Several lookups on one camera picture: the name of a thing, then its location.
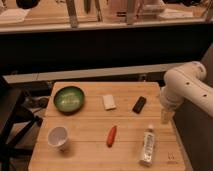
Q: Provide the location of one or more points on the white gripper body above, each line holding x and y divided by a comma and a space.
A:
166, 115

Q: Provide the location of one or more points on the white sponge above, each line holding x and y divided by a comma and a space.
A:
108, 102

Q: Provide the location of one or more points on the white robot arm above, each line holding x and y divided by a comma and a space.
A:
185, 82

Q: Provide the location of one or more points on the green ceramic bowl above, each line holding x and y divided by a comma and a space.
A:
69, 99

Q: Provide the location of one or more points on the white ceramic cup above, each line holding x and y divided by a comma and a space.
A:
58, 138

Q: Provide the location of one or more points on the black rectangular block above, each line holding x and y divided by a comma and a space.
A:
139, 104

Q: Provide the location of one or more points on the clear plastic bottle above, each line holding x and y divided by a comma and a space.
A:
146, 156

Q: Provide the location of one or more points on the wooden cutting board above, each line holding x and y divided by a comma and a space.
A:
88, 131

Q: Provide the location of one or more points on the black stool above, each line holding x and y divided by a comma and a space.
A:
12, 111

